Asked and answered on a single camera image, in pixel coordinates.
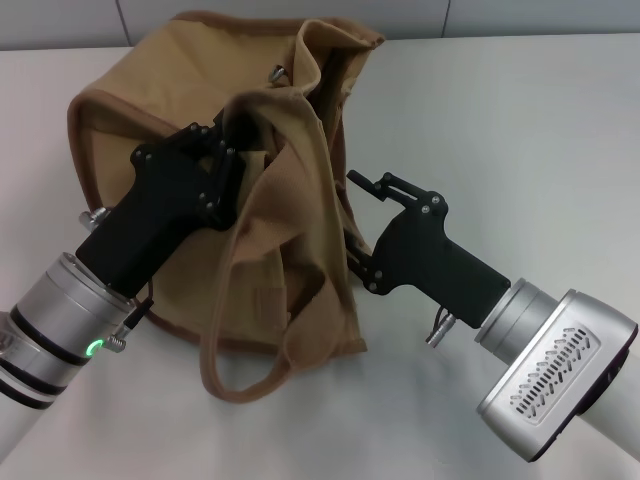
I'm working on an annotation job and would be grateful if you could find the left gripper cable with plug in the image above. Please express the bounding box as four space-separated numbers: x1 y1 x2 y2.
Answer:
78 206 157 352

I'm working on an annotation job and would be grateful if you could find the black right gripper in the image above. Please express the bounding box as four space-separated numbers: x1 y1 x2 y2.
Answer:
344 169 512 332

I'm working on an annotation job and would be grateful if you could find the right gripper cable with plug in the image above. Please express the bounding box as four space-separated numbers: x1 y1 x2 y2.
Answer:
424 304 459 346

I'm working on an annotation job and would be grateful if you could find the khaki canvas food bag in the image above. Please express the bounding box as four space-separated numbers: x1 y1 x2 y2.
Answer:
67 10 386 404

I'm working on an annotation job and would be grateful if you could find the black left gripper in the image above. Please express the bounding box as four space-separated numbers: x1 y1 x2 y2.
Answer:
74 109 250 301

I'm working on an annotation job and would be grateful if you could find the gripper cable with plug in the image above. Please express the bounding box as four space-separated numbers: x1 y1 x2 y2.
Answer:
78 206 157 352
424 304 459 346

